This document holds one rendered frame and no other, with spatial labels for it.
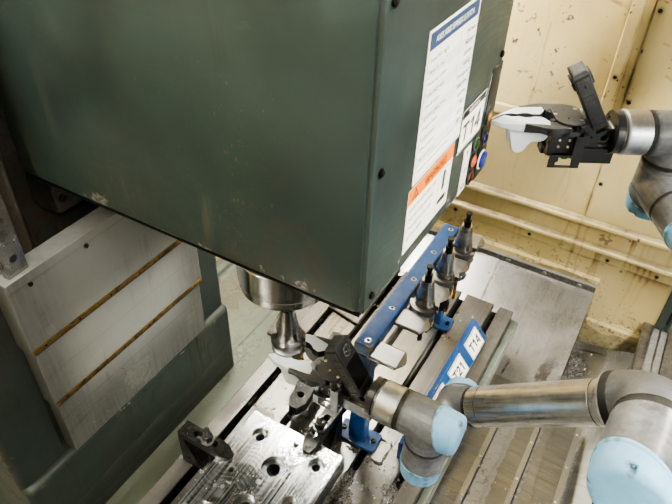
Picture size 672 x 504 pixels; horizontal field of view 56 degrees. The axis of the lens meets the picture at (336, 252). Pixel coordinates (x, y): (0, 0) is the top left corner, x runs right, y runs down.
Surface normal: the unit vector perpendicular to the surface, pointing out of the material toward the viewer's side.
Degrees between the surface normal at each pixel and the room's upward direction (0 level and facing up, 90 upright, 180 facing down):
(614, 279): 88
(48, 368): 90
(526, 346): 24
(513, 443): 7
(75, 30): 90
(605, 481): 86
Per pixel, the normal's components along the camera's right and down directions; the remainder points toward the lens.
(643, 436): -0.18, -0.84
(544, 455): 0.09, -0.84
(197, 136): -0.51, 0.54
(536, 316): -0.18, -0.48
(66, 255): 0.86, 0.35
